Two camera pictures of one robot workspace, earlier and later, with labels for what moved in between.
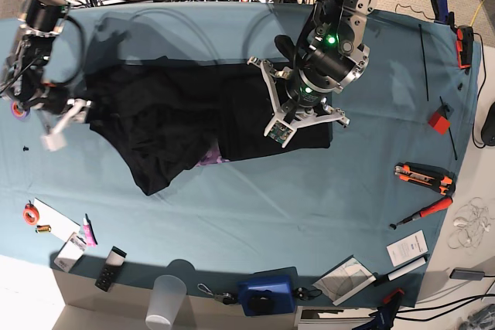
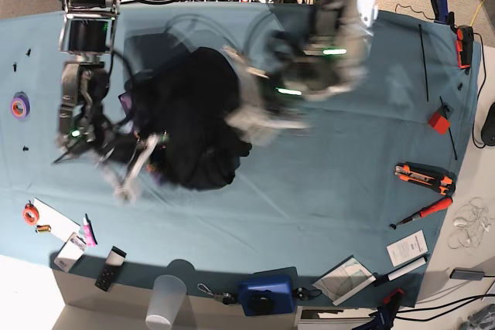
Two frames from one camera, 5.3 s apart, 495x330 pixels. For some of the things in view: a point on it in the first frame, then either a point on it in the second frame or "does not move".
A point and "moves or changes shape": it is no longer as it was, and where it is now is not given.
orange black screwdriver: [437, 206] does not move
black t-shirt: [153, 118] moves or changes shape
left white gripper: [55, 140] -> [125, 192]
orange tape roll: [31, 214] does not move
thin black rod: [449, 130] does not move
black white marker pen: [382, 277] does not move
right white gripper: [285, 123] -> [257, 122]
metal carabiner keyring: [225, 297] does not move
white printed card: [407, 248] does not move
